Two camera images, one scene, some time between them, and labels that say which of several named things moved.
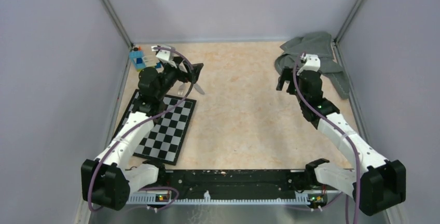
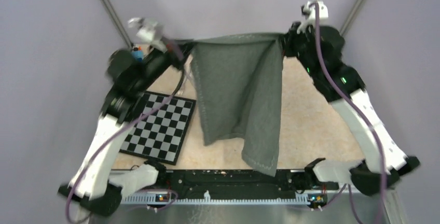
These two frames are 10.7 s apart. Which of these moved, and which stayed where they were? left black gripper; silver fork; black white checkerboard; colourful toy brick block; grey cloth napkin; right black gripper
Moved: left black gripper; right black gripper; grey cloth napkin
Stayed: black white checkerboard; silver fork; colourful toy brick block
